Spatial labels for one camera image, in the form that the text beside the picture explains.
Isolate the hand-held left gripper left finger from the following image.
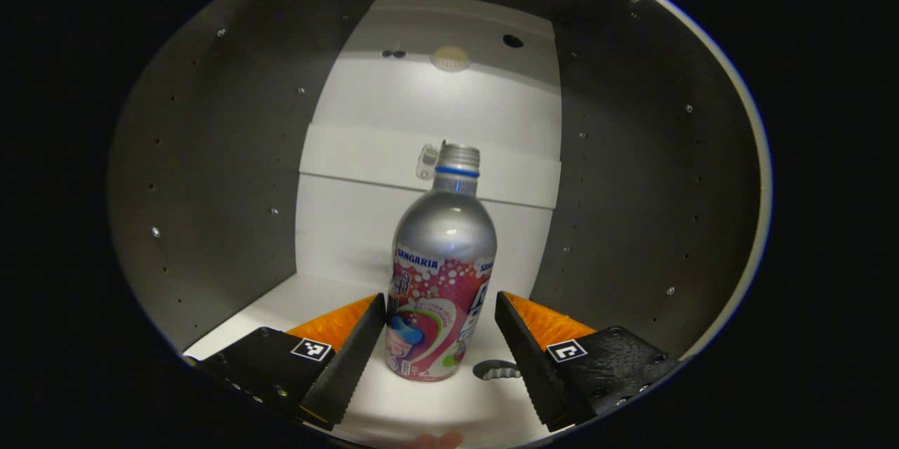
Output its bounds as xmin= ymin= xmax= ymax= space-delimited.
xmin=184 ymin=292 xmax=388 ymax=430

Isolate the silver bottle with pink label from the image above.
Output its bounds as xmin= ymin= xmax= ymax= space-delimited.
xmin=385 ymin=141 xmax=498 ymax=383

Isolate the dark grey cabinet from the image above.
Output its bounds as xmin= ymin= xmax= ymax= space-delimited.
xmin=105 ymin=0 xmax=773 ymax=449

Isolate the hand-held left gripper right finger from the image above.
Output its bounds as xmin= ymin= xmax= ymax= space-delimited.
xmin=494 ymin=290 xmax=681 ymax=434

